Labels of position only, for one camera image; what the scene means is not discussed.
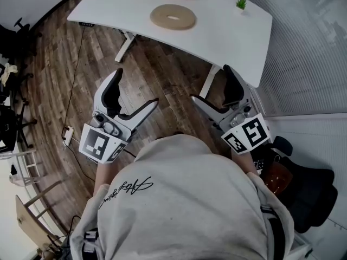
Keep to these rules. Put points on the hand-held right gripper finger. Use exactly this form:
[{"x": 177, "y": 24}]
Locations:
[
  {"x": 210, "y": 111},
  {"x": 233, "y": 88}
]

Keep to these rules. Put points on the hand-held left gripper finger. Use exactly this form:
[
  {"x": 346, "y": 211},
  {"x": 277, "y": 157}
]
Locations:
[
  {"x": 141, "y": 115},
  {"x": 111, "y": 93}
]

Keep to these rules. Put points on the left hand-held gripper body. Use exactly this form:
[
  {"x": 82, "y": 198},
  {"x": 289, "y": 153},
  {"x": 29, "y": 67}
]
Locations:
[{"x": 95, "y": 142}]

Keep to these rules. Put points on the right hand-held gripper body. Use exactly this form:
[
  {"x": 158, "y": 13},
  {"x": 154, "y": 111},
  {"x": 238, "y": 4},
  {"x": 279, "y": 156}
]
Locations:
[{"x": 252, "y": 134}]

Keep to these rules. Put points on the person's left forearm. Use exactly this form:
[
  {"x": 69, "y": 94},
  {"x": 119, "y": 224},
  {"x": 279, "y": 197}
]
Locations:
[{"x": 104, "y": 172}]

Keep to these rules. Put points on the person's right forearm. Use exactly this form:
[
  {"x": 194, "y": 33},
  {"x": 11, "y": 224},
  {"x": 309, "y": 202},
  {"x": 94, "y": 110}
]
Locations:
[{"x": 244, "y": 161}]

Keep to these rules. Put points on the white table leg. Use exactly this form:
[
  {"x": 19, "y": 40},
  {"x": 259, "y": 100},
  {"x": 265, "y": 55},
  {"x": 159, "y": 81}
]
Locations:
[
  {"x": 208, "y": 81},
  {"x": 126, "y": 45}
]

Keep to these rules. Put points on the white power strip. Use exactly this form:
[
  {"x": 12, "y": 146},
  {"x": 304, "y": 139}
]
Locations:
[{"x": 67, "y": 135}]

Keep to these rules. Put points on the brown leather bag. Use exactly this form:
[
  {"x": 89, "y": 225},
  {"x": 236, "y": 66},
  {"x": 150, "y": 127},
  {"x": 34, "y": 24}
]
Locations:
[{"x": 279, "y": 177}]

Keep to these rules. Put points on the black desk control panel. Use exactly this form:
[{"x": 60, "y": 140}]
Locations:
[{"x": 86, "y": 24}]

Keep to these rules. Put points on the white metal rack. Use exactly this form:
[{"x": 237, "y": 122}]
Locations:
[{"x": 24, "y": 166}]

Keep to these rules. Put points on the black mesh office chair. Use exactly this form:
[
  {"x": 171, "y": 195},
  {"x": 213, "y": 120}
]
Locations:
[{"x": 311, "y": 191}]

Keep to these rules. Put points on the white window blinds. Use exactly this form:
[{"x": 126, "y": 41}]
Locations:
[{"x": 306, "y": 50}]

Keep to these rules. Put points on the small green potted plant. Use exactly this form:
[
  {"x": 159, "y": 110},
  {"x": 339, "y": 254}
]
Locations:
[{"x": 241, "y": 4}]

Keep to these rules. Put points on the black swivel office chair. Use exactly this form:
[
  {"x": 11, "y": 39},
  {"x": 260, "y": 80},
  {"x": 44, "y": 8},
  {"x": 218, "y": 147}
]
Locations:
[
  {"x": 13, "y": 118},
  {"x": 21, "y": 28}
]

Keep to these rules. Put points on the person's grey shirt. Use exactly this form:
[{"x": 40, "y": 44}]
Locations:
[{"x": 184, "y": 199}]

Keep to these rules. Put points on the light wooden table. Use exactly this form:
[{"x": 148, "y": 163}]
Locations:
[{"x": 29, "y": 221}]

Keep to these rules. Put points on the cream cloth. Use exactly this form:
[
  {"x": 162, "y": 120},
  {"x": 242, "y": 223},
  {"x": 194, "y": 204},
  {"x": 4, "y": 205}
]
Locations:
[{"x": 8, "y": 70}]

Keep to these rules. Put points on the white drawer unit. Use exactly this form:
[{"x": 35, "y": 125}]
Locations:
[{"x": 301, "y": 248}]

